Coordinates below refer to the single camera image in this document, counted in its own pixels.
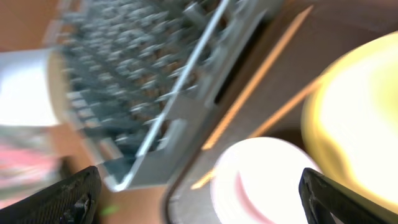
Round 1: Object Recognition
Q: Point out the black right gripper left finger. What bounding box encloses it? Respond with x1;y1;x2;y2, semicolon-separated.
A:
1;166;101;224

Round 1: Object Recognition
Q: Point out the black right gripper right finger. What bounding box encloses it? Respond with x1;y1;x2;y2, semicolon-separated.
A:
298;168;397;224

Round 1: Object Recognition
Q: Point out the pink bowl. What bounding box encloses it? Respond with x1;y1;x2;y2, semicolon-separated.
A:
210;137;318;224

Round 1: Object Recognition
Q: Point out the yellow plate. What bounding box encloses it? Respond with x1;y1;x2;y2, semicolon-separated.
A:
302;32;397;212

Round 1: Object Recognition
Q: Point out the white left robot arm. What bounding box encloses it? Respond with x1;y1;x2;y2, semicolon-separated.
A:
1;49;68;126

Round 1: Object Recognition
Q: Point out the dark brown serving tray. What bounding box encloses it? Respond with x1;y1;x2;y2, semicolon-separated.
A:
162;0;397;223

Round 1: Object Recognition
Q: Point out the right wooden chopstick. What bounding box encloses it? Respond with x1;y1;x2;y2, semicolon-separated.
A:
190;75;323;190

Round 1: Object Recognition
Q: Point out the wooden chopstick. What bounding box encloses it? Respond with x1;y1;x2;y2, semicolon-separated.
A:
190;75;323;190
201;5;314;151

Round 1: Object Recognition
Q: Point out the grey plastic dish rack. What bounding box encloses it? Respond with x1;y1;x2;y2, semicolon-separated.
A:
45;0;282;192

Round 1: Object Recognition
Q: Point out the left wooden chopstick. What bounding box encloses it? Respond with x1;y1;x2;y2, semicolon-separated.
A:
201;5;314;151

